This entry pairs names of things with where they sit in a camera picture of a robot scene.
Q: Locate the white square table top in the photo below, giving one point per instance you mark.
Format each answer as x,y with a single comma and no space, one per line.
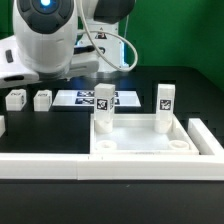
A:
134,134

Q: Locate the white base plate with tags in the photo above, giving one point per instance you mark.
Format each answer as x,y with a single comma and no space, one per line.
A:
86,98

